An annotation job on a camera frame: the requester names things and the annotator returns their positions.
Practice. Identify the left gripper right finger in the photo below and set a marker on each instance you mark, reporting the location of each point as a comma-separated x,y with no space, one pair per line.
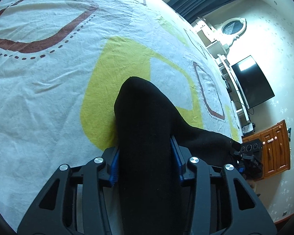
220,200

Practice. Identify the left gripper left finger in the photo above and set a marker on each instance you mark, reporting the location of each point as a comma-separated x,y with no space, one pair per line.
69,190

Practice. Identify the black pants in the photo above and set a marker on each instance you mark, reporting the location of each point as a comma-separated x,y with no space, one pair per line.
151,198

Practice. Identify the brown wooden cabinet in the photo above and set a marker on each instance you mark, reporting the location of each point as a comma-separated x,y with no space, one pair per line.
275,149

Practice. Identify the white tv stand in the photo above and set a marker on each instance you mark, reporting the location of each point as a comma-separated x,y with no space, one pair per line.
240,103

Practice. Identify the black flat television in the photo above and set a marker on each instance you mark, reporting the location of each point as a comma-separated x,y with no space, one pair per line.
253,83

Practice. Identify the white dressing table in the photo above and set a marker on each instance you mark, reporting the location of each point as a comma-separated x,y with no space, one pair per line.
210,37

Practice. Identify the oval white vanity mirror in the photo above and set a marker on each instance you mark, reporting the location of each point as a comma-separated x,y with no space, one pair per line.
234,27

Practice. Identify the patterned white bed sheet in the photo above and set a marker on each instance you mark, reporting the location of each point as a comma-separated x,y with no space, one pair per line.
62,63

